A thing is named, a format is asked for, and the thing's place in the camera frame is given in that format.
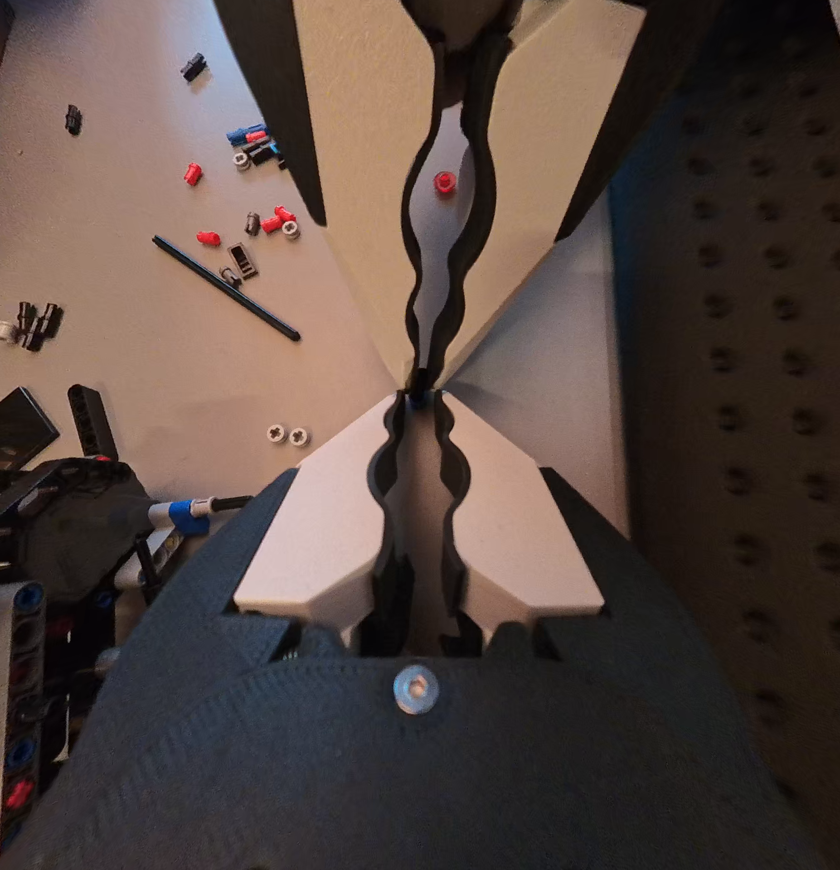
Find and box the black square tile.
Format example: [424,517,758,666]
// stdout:
[0,387,61,471]

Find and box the black blue toy car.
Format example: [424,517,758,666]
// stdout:
[0,457,255,855]

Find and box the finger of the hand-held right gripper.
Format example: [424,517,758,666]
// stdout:
[428,7,648,392]
[292,0,440,388]

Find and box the light grey desk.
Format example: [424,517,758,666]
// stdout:
[0,0,631,545]

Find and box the black short beam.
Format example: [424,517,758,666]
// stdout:
[67,383,121,461]

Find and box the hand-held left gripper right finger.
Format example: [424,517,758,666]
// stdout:
[433,391,606,644]

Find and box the long black axle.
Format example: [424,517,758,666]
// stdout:
[152,234,302,343]

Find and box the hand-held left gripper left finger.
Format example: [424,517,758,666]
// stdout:
[233,391,415,657]

